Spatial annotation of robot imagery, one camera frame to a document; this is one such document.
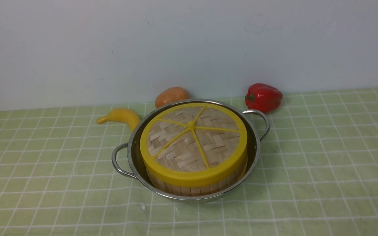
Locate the woven bamboo steamer lid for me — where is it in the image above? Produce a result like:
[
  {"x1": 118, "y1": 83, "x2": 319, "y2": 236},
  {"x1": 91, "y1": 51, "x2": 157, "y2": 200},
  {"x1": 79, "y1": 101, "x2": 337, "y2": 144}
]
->
[{"x1": 139, "y1": 102, "x2": 248, "y2": 191}]

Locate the bamboo steamer basket yellow rim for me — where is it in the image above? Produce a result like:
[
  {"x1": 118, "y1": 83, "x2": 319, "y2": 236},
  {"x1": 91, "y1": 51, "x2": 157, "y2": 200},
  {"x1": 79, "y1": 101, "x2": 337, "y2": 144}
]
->
[{"x1": 146, "y1": 156, "x2": 247, "y2": 197}]

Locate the stainless steel pot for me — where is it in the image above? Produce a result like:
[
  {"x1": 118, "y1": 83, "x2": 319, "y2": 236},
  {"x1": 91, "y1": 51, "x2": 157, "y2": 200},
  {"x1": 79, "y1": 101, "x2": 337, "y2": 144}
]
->
[{"x1": 112, "y1": 99, "x2": 270, "y2": 203}]

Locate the yellow toy banana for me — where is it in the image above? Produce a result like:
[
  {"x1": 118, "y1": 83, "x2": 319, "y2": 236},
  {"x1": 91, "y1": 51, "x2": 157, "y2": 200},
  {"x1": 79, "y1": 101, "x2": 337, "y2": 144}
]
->
[{"x1": 96, "y1": 108, "x2": 141, "y2": 131}]

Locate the red toy bell pepper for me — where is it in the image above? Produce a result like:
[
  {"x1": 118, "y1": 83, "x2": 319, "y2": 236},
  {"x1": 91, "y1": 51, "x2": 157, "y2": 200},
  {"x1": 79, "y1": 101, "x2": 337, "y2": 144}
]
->
[{"x1": 245, "y1": 83, "x2": 283, "y2": 114}]

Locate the green checkered tablecloth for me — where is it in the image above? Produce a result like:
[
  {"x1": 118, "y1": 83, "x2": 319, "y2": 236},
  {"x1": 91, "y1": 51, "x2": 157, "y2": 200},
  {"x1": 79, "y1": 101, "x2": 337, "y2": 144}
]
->
[{"x1": 0, "y1": 88, "x2": 378, "y2": 236}]

